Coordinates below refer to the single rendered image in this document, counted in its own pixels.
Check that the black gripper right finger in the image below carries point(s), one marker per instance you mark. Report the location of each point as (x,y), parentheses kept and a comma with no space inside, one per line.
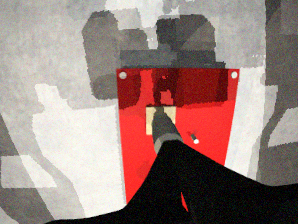
(214,194)

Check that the red circuit board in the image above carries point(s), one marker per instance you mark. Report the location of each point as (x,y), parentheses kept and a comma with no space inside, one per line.
(193,105)

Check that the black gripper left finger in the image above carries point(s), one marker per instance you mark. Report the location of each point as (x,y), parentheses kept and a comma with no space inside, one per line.
(157,201)

